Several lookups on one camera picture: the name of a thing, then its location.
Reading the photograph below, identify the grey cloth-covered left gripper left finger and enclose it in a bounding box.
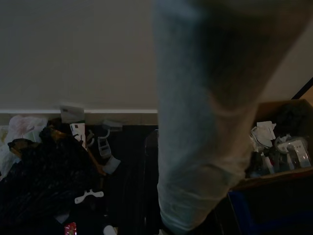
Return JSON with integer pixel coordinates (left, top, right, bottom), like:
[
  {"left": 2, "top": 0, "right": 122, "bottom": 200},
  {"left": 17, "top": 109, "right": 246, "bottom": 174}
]
[{"left": 152, "top": 0, "right": 214, "bottom": 235}]

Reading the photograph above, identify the grey cloth-covered left gripper right finger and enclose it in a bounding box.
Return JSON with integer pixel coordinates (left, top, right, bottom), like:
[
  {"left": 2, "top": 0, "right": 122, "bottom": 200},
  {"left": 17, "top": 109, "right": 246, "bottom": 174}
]
[{"left": 204, "top": 0, "right": 313, "bottom": 231}]

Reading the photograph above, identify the black slanted bar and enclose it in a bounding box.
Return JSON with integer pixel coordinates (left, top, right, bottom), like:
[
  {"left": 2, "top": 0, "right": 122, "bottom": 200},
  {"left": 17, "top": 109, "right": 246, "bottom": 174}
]
[{"left": 290, "top": 77, "right": 313, "bottom": 100}]

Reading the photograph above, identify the crumpled white paper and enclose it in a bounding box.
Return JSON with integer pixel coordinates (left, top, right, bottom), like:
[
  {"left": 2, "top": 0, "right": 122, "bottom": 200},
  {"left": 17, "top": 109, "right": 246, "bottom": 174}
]
[{"left": 249, "top": 120, "right": 277, "bottom": 151}]

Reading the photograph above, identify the grey flat packet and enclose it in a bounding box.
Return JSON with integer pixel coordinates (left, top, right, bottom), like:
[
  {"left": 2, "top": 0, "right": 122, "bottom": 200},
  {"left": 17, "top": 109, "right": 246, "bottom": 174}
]
[{"left": 102, "top": 119, "right": 123, "bottom": 133}]

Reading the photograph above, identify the clear hook blister pack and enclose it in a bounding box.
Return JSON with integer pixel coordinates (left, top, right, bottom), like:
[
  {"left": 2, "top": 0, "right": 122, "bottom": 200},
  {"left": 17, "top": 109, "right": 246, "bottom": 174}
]
[{"left": 97, "top": 129, "right": 113, "bottom": 159}]

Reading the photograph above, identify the clear plastic blister package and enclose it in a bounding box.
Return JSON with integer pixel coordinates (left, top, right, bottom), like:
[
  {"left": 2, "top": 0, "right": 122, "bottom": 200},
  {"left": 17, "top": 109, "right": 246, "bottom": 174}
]
[{"left": 275, "top": 137, "right": 313, "bottom": 171}]

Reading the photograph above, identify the white green printed carton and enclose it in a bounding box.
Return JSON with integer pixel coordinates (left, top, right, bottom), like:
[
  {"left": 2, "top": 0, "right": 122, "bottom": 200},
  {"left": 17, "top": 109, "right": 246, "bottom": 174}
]
[{"left": 69, "top": 121, "right": 87, "bottom": 149}]

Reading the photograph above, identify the white grey card box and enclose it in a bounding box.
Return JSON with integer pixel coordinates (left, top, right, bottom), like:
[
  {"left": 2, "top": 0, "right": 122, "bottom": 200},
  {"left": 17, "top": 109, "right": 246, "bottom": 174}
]
[{"left": 60, "top": 104, "right": 86, "bottom": 123}]

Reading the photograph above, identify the brown cardboard box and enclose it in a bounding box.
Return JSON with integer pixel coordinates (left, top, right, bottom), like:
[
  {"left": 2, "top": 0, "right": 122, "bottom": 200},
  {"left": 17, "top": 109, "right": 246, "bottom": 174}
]
[{"left": 231, "top": 99, "right": 313, "bottom": 191}]

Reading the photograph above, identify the blue plastic bin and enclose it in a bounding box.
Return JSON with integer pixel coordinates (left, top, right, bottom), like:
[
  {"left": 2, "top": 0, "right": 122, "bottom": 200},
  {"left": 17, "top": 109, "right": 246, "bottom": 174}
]
[{"left": 227, "top": 190, "right": 313, "bottom": 235}]

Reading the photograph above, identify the black patterned fabric pile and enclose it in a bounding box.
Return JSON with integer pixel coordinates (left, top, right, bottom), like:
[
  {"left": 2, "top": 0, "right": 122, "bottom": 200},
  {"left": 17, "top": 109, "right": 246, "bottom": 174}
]
[{"left": 0, "top": 119, "right": 108, "bottom": 235}]

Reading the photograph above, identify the red shiny packet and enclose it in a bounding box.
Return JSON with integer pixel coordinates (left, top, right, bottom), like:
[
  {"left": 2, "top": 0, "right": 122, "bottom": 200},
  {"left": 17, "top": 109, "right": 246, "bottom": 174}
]
[{"left": 64, "top": 222, "right": 78, "bottom": 235}]

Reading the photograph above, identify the white plastic bag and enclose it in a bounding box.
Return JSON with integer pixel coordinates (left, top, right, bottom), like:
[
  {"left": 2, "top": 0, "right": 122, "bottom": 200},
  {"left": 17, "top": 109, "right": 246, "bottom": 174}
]
[{"left": 0, "top": 115, "right": 48, "bottom": 181}]

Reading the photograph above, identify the white plastic bracket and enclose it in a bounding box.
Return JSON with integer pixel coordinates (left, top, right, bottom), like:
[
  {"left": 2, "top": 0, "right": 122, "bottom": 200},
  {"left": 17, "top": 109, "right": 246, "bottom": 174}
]
[{"left": 74, "top": 189, "right": 105, "bottom": 205}]

